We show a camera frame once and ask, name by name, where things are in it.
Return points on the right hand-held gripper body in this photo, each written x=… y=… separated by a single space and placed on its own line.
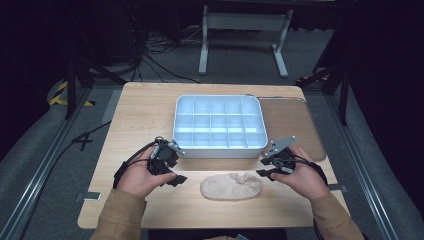
x=283 y=160

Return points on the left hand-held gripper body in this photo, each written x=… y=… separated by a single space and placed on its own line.
x=164 y=153

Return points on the beige sock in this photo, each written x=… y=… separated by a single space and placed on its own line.
x=230 y=188

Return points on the white divided storage box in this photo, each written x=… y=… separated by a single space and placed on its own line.
x=220 y=126

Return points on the person's right hand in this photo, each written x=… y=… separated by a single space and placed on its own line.
x=305 y=181

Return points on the person's left hand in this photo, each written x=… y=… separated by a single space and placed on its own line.
x=138 y=180

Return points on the grey table clamp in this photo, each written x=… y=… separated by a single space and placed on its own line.
x=90 y=196
x=337 y=187

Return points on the black tripod stand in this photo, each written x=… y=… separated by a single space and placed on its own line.
x=70 y=93
x=343 y=100

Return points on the grey metal stand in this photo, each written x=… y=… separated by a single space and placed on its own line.
x=245 y=21

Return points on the metal floor rail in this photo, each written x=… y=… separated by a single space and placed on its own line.
x=360 y=160
x=33 y=186

